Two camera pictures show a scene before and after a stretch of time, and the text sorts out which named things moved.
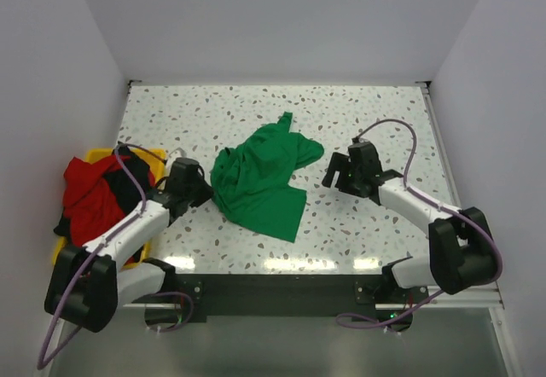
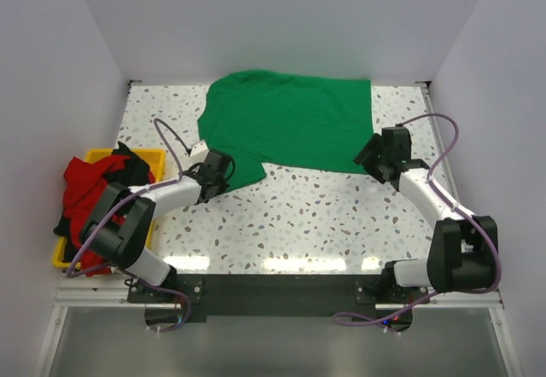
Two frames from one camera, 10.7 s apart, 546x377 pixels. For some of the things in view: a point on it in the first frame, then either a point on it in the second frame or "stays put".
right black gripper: (338, 163) to (371, 147)
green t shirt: (252, 181) to (257, 117)
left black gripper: (206, 191) to (223, 185)
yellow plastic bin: (154, 159) stays put
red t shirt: (90, 205) stays put
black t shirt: (125, 187) stays put
